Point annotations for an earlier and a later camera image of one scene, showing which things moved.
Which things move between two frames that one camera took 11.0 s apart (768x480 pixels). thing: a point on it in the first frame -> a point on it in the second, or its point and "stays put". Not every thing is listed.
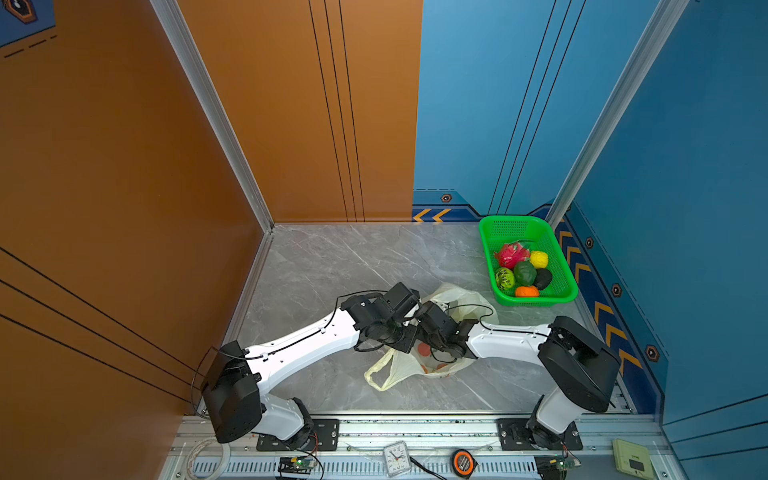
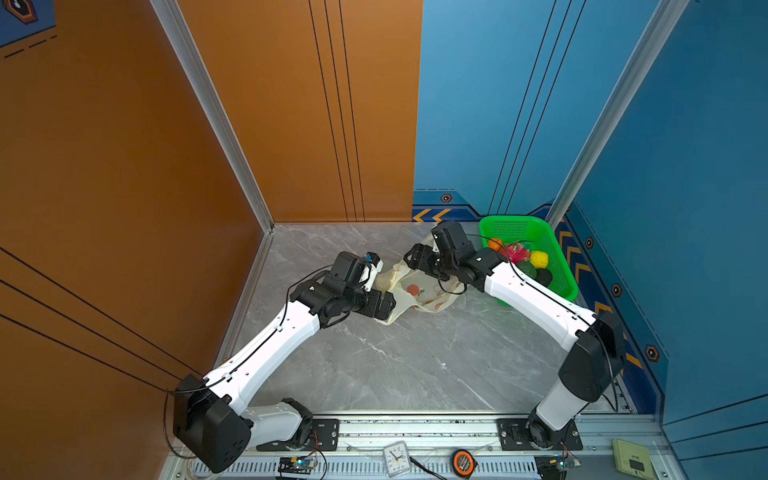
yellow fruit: [539, 259] stays put
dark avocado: [543, 278] stays put
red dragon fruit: [511, 253] stays put
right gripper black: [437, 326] -> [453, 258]
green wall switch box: [632, 459] stays put
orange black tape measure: [464, 463] stays put
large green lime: [525, 272] stays put
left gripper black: [409, 340] -> [385, 306]
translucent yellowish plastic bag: [466, 305] -> [411, 287]
